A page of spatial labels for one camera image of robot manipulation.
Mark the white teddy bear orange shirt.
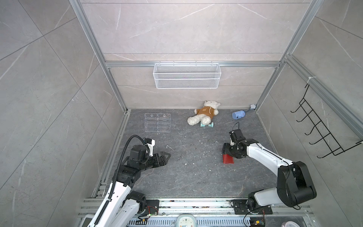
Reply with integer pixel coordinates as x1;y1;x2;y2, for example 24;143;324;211
187;100;221;126

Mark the aluminium front rail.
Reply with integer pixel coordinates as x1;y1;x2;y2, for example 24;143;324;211
76;198;314;218

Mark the black wire hook rack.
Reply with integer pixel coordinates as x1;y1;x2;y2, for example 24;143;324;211
290;84;363;159

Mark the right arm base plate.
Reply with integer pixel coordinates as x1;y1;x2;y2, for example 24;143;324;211
230;199;273;215

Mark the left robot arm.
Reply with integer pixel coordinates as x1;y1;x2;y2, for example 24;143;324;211
88;135;171;227

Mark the blue cylindrical cup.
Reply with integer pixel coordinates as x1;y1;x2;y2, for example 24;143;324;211
232;110;245;120

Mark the white round timer device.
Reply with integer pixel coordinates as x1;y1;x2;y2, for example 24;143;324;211
175;214;198;227

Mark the pink white round object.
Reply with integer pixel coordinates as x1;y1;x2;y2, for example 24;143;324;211
281;221;300;227

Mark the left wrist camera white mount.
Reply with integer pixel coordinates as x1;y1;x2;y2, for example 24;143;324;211
145;138;156;157

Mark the clear acrylic organizer tray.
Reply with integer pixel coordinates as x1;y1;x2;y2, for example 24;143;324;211
144;113;171;133

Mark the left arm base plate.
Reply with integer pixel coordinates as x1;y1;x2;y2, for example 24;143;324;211
137;200;160;216

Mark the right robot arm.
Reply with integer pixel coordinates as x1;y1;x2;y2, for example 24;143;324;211
222;139;317;211

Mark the white wire mesh basket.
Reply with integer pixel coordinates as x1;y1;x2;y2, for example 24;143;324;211
153;63;222;89

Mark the red leather card holder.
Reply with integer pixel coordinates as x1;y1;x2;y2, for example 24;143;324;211
223;154;234;164

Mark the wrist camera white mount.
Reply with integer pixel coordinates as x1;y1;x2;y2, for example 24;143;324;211
145;138;156;157
229;129;246;146

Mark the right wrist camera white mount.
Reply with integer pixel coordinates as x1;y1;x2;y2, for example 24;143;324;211
229;129;246;146

